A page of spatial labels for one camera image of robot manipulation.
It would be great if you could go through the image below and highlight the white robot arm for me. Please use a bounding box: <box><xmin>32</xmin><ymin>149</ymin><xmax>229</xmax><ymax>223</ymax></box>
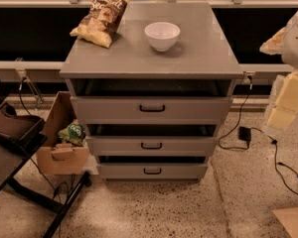
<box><xmin>265</xmin><ymin>11</ymin><xmax>298</xmax><ymax>134</ymax></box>

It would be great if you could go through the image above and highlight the cardboard box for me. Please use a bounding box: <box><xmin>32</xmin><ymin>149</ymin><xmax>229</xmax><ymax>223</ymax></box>
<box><xmin>36</xmin><ymin>91</ymin><xmax>89</xmax><ymax>175</ymax></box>

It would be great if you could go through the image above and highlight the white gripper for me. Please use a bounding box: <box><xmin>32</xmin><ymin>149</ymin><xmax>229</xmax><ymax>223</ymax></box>
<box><xmin>267</xmin><ymin>69</ymin><xmax>298</xmax><ymax>130</ymax></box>

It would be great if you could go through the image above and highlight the black tray on table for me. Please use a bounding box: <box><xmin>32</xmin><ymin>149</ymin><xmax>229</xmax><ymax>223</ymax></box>
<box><xmin>0</xmin><ymin>102</ymin><xmax>45</xmax><ymax>148</ymax></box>

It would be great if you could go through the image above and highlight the white bowl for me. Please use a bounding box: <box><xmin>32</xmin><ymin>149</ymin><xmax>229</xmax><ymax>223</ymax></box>
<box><xmin>144</xmin><ymin>22</ymin><xmax>181</xmax><ymax>52</ymax></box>

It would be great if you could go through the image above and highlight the grey top drawer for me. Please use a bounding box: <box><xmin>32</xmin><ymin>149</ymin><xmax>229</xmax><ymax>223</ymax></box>
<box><xmin>71</xmin><ymin>96</ymin><xmax>232</xmax><ymax>123</ymax></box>

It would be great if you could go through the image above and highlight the wooden board corner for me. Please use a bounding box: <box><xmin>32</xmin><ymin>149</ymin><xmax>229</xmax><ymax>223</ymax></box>
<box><xmin>273</xmin><ymin>207</ymin><xmax>298</xmax><ymax>238</ymax></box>

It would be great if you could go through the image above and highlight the grey bottom drawer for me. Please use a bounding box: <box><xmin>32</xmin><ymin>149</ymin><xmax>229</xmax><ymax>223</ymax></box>
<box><xmin>97</xmin><ymin>164</ymin><xmax>208</xmax><ymax>180</ymax></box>

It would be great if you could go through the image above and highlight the green snack bag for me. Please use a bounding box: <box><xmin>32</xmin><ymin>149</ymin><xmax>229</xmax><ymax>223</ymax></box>
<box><xmin>58</xmin><ymin>119</ymin><xmax>85</xmax><ymax>147</ymax></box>

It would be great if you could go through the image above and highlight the brown yellow chip bag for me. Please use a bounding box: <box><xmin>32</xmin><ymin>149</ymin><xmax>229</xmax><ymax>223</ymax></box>
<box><xmin>70</xmin><ymin>0</ymin><xmax>131</xmax><ymax>48</ymax></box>

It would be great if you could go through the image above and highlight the grey drawer cabinet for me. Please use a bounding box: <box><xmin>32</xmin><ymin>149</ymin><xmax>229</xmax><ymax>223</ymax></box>
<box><xmin>59</xmin><ymin>1</ymin><xmax>244</xmax><ymax>182</ymax></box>

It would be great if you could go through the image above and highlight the grey drawer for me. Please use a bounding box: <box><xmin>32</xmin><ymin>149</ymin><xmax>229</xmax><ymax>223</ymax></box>
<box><xmin>71</xmin><ymin>96</ymin><xmax>232</xmax><ymax>123</ymax></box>
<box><xmin>97</xmin><ymin>164</ymin><xmax>208</xmax><ymax>180</ymax></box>
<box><xmin>86</xmin><ymin>136</ymin><xmax>217</xmax><ymax>157</ymax></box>

